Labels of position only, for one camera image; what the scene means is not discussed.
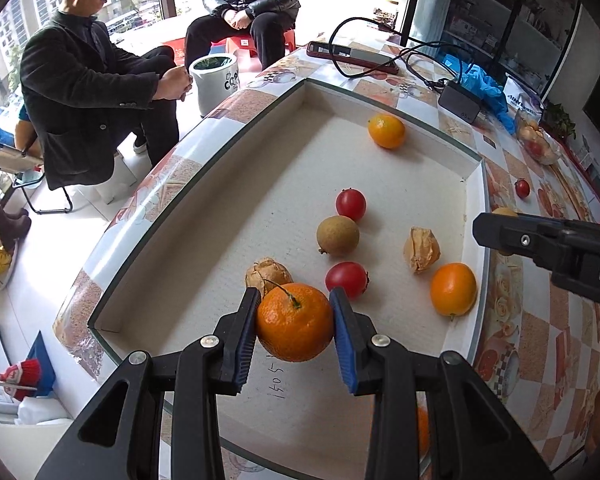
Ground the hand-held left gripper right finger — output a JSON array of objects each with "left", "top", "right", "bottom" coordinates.
[{"left": 329, "top": 286, "right": 556, "bottom": 480}]

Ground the dark phone on table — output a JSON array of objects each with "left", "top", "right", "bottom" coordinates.
[{"left": 306, "top": 41, "right": 400, "bottom": 75}]

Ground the tan papery husked physalis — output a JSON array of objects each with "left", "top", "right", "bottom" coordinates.
[
  {"left": 403, "top": 226, "right": 442, "bottom": 274},
  {"left": 245, "top": 257, "right": 294, "bottom": 296}
]

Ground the grey blue curtain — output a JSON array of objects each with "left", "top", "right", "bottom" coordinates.
[{"left": 397, "top": 0, "right": 448, "bottom": 48}]

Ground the green potted plant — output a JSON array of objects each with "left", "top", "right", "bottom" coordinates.
[{"left": 542, "top": 102, "right": 578, "bottom": 141}]

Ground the glass door cabinet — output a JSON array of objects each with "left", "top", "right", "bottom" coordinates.
[{"left": 440, "top": 0, "right": 581, "bottom": 96}]

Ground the red knit hat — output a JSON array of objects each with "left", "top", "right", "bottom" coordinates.
[{"left": 0, "top": 357, "right": 43, "bottom": 403}]

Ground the blue plastic bag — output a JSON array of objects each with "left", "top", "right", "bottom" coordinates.
[{"left": 440, "top": 52, "right": 511, "bottom": 133}]

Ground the orange mandarin with stem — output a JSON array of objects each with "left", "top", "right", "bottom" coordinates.
[{"left": 256, "top": 282, "right": 336, "bottom": 363}]

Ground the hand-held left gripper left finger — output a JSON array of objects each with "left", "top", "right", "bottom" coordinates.
[{"left": 35, "top": 286, "right": 262, "bottom": 480}]

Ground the white printed bucket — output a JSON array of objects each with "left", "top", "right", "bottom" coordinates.
[{"left": 188, "top": 52, "right": 242, "bottom": 115}]

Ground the smooth orange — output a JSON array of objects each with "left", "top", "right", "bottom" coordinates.
[
  {"left": 368, "top": 113, "right": 407, "bottom": 150},
  {"left": 430, "top": 262, "right": 478, "bottom": 318}
]

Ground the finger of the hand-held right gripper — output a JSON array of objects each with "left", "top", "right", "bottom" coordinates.
[{"left": 472, "top": 212, "right": 581, "bottom": 273}]

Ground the white bag with blue print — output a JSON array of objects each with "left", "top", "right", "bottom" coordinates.
[{"left": 502, "top": 75, "right": 545, "bottom": 113}]

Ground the glass bowl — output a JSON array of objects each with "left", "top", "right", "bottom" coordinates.
[{"left": 514, "top": 110, "right": 563, "bottom": 166}]

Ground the white tray with grey rim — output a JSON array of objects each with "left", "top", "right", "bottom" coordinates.
[{"left": 87, "top": 79, "right": 491, "bottom": 466}]

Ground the black cable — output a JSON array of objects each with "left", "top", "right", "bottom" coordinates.
[{"left": 328, "top": 16, "right": 463, "bottom": 93}]

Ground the red plastic stool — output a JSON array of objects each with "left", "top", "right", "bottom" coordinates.
[{"left": 207, "top": 27, "right": 297, "bottom": 73}]

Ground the grey black power adapter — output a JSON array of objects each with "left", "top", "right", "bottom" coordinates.
[{"left": 438, "top": 82, "right": 482, "bottom": 125}]

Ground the brown boot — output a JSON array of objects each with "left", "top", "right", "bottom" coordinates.
[{"left": 0, "top": 205, "right": 33, "bottom": 253}]

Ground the metal folding stool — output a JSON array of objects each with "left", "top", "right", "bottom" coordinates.
[{"left": 0, "top": 142, "right": 76, "bottom": 216}]

